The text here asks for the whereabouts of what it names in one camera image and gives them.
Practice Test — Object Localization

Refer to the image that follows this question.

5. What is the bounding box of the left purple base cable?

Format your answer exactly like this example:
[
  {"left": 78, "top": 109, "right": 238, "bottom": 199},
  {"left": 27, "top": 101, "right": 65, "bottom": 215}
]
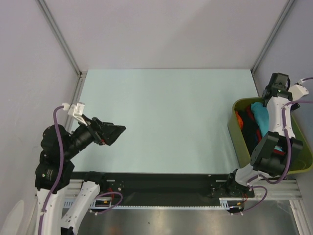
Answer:
[{"left": 90, "top": 191, "right": 123, "bottom": 216}]

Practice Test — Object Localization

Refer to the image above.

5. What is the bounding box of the right aluminium frame post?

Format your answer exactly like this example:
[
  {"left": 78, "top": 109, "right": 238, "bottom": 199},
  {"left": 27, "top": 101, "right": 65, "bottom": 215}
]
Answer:
[{"left": 250, "top": 0, "right": 297, "bottom": 76}]

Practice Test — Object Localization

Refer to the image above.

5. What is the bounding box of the left aluminium frame post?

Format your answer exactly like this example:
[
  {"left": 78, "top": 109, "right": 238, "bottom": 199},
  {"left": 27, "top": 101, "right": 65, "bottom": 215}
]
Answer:
[{"left": 35, "top": 0, "right": 82, "bottom": 76}]

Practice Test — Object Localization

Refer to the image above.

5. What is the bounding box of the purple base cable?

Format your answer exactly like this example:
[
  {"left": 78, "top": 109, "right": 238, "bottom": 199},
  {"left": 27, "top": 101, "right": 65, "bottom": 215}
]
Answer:
[
  {"left": 229, "top": 185, "right": 268, "bottom": 216},
  {"left": 90, "top": 191, "right": 123, "bottom": 216}
]

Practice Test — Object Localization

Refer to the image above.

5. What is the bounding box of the aluminium front rail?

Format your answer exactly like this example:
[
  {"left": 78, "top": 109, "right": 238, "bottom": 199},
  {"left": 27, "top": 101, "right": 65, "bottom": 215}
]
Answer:
[{"left": 65, "top": 179, "right": 302, "bottom": 200}]

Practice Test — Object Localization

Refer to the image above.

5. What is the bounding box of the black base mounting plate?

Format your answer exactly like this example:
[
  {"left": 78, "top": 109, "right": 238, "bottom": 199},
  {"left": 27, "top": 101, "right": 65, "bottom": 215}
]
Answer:
[{"left": 69, "top": 172, "right": 256, "bottom": 207}]

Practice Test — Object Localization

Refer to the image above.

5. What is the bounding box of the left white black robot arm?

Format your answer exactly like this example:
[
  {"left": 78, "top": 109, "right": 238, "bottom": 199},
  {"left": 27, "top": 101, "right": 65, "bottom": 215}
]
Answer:
[{"left": 35, "top": 117, "right": 126, "bottom": 235}]

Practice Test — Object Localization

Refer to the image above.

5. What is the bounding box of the orange t shirt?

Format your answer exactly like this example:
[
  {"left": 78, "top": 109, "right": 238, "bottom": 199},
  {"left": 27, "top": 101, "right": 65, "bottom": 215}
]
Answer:
[{"left": 235, "top": 111, "right": 244, "bottom": 130}]

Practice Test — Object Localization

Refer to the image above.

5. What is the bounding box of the black t shirt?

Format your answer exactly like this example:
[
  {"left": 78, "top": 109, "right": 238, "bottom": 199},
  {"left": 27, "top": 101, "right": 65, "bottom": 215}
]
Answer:
[{"left": 238, "top": 111, "right": 259, "bottom": 155}]

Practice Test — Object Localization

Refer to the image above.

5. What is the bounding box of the turquoise t shirt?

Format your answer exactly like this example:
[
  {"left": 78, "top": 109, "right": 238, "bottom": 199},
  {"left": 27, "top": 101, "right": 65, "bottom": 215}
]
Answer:
[{"left": 250, "top": 102, "right": 269, "bottom": 137}]

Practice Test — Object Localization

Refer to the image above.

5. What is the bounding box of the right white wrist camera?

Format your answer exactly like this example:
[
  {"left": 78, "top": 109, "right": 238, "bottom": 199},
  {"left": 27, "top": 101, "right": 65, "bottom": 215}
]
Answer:
[{"left": 289, "top": 84, "right": 309, "bottom": 101}]

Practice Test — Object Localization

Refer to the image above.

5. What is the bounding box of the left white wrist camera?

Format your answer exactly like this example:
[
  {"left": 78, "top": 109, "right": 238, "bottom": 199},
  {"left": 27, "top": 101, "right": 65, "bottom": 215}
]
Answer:
[{"left": 62, "top": 102, "right": 85, "bottom": 122}]

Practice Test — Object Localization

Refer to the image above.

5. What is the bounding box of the white slotted cable duct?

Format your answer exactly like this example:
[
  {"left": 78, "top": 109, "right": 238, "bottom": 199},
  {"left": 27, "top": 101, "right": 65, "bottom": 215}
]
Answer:
[{"left": 63, "top": 197, "right": 245, "bottom": 210}]

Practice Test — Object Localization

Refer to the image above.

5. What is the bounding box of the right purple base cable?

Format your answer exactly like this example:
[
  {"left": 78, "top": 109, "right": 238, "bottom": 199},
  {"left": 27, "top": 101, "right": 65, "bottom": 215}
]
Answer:
[{"left": 229, "top": 185, "right": 268, "bottom": 216}]

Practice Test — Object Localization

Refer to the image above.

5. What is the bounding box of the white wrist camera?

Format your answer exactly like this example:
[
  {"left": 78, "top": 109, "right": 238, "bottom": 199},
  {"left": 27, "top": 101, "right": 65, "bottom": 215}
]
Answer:
[
  {"left": 289, "top": 84, "right": 309, "bottom": 101},
  {"left": 62, "top": 102, "right": 85, "bottom": 122}
]

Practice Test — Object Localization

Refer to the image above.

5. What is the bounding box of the olive green plastic bin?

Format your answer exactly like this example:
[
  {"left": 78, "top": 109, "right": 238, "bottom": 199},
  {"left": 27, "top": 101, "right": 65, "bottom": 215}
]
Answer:
[{"left": 228, "top": 97, "right": 313, "bottom": 175}]

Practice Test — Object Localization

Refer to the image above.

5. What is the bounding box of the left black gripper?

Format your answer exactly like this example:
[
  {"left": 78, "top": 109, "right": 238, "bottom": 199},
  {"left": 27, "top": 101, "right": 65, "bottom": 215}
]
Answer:
[{"left": 63, "top": 113, "right": 126, "bottom": 158}]

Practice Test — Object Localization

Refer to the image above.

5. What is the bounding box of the aluminium frame post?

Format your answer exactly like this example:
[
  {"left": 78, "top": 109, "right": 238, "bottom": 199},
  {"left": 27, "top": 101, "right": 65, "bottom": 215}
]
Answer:
[
  {"left": 250, "top": 0, "right": 297, "bottom": 76},
  {"left": 35, "top": 0, "right": 82, "bottom": 76}
]

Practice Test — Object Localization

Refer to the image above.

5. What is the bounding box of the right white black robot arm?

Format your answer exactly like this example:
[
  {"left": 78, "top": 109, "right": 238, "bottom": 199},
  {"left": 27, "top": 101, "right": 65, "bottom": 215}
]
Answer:
[{"left": 225, "top": 73, "right": 304, "bottom": 196}]

